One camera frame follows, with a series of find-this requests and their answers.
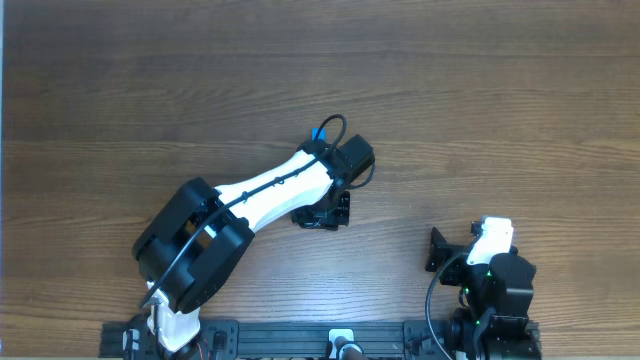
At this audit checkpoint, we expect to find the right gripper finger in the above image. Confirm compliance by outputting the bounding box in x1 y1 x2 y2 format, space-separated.
425 226 450 274

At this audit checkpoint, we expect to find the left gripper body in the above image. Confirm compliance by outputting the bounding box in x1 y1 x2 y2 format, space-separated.
291 192 351 231

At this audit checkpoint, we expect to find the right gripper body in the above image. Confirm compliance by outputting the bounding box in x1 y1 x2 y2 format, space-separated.
447 241 475 266

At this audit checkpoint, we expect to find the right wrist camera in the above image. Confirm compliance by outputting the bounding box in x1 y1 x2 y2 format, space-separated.
466 215 515 267

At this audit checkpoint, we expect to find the black cable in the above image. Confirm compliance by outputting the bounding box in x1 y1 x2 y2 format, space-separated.
425 249 474 360
139 114 377 309

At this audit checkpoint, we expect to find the mounting rail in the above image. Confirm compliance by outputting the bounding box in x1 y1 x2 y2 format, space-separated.
99 319 543 360

